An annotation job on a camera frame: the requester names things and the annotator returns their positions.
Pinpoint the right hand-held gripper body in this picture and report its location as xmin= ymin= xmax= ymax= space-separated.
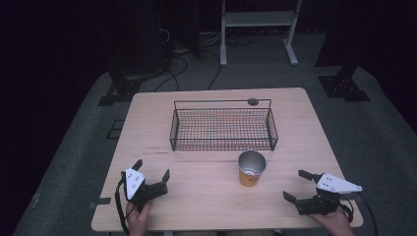
xmin=294 ymin=172 xmax=364 ymax=216

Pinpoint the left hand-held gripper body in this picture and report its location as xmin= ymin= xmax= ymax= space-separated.
xmin=125 ymin=167 xmax=169 ymax=211

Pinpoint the person's left hand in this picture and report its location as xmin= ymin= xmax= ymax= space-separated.
xmin=125 ymin=200 xmax=154 ymax=236

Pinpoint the person's right hand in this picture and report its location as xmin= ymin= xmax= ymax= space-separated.
xmin=309 ymin=206 xmax=356 ymax=236

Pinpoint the orange paper cup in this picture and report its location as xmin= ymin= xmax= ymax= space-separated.
xmin=237 ymin=149 xmax=268 ymax=189

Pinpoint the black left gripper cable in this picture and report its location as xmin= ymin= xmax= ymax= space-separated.
xmin=114 ymin=172 xmax=131 ymax=236

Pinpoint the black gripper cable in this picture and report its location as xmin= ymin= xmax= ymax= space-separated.
xmin=114 ymin=172 xmax=131 ymax=236
xmin=339 ymin=192 xmax=379 ymax=236

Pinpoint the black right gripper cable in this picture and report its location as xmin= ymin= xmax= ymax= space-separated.
xmin=339 ymin=192 xmax=379 ymax=236

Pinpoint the black wire basket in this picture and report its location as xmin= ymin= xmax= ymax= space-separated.
xmin=168 ymin=98 xmax=279 ymax=152

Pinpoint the black stand with base plate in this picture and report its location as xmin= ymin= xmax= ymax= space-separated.
xmin=317 ymin=19 xmax=372 ymax=103
xmin=96 ymin=48 xmax=171 ymax=107

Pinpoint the black floor cable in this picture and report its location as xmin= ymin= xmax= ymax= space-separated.
xmin=153 ymin=54 xmax=190 ymax=93
xmin=200 ymin=48 xmax=222 ymax=90

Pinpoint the bundle of floor cables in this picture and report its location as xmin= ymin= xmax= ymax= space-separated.
xmin=225 ymin=31 xmax=260 ymax=47

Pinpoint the white metal stand frame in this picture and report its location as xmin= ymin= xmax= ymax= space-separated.
xmin=219 ymin=0 xmax=303 ymax=68

